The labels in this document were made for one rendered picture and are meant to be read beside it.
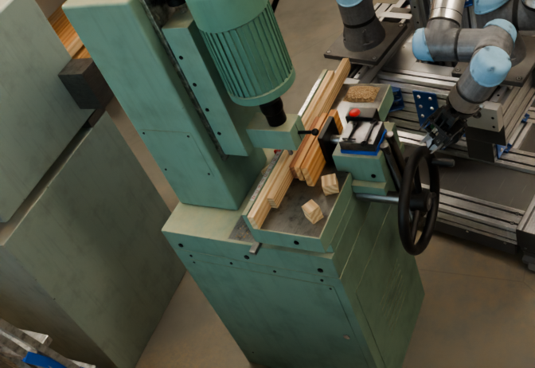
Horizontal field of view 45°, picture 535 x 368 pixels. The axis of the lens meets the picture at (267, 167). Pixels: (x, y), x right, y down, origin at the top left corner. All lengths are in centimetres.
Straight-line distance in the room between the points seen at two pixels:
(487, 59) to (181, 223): 103
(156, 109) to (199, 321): 127
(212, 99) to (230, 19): 28
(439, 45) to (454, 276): 125
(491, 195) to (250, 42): 135
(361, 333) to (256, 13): 101
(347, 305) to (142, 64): 87
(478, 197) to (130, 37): 148
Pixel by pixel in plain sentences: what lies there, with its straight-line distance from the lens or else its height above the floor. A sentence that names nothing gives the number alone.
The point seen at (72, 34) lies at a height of 63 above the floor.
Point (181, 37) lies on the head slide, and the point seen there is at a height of 139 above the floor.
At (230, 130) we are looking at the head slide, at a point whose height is 110.
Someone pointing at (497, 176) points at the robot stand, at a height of 21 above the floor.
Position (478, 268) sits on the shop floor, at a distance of 258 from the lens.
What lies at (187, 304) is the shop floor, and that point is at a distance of 285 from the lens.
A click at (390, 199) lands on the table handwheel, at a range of 174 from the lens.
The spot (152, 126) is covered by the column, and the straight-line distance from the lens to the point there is 178.
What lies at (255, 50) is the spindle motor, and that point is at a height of 134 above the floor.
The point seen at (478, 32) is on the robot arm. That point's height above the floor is 124.
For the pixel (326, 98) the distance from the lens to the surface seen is 193.
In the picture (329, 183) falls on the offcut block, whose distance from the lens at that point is 167.
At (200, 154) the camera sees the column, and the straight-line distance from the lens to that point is 176.
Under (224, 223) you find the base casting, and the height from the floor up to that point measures 80.
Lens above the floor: 209
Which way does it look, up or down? 40 degrees down
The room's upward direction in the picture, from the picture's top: 25 degrees counter-clockwise
